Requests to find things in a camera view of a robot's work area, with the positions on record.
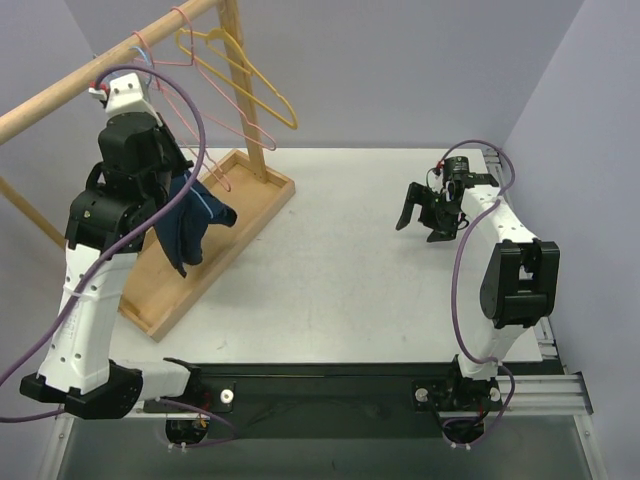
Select dark blue denim trousers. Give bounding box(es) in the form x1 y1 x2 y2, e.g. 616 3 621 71
153 180 238 278

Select blue wire hanger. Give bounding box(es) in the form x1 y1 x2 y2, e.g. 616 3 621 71
128 45 226 224

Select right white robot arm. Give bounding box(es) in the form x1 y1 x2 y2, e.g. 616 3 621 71
396 156 560 408

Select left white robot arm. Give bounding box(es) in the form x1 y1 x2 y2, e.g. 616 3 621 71
20 113 203 420

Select yellow plastic hanger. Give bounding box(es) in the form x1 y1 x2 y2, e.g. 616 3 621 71
174 27 299 130

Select wooden clothes rack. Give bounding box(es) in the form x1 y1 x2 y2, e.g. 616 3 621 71
0 0 296 344

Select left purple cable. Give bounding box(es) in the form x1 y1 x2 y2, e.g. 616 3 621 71
0 65 240 447

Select aluminium frame rail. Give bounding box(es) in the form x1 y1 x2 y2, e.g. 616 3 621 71
479 179 593 416

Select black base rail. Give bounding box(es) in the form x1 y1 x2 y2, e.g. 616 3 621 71
143 363 503 444

